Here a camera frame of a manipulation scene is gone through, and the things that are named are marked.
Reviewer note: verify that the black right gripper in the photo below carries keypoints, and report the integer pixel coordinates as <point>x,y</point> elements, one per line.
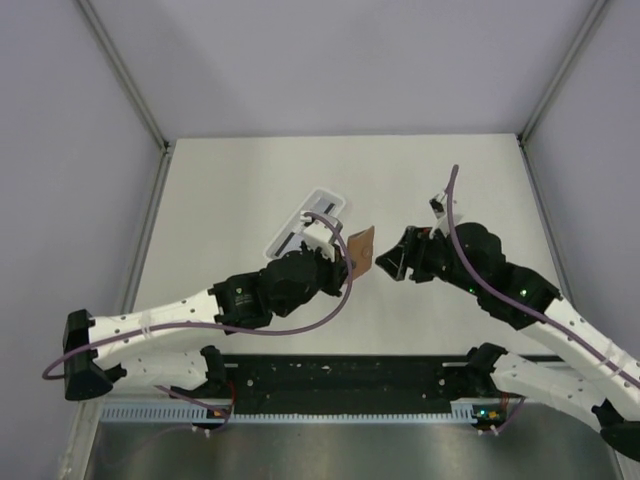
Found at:
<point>411,252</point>

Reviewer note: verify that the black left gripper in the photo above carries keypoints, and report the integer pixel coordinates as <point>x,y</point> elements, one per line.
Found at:
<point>336,270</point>

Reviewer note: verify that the white plastic basket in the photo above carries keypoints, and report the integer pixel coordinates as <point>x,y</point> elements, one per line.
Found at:
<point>288,238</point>

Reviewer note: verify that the tan leather card holder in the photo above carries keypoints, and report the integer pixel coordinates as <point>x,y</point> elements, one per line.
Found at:
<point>360,246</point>

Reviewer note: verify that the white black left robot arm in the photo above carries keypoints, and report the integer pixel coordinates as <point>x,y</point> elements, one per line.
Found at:
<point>173,345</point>

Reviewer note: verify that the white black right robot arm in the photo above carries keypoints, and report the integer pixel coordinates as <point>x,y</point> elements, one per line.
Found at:
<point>605,393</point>

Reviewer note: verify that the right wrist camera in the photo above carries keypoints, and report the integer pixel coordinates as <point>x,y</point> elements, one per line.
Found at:
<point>438,205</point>

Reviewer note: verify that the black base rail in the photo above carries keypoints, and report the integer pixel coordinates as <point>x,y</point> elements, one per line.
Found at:
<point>352,384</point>

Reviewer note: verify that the left aluminium frame post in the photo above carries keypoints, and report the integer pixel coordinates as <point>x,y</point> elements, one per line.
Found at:
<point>121,72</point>

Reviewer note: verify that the aluminium frame post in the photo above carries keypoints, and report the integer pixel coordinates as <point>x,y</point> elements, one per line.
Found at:
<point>579,42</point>
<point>121,72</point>

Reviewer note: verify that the grey slotted cable duct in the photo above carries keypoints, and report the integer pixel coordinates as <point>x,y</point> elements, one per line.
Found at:
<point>174,412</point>

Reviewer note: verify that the right aluminium frame post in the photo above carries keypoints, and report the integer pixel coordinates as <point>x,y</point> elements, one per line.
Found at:
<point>579,42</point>

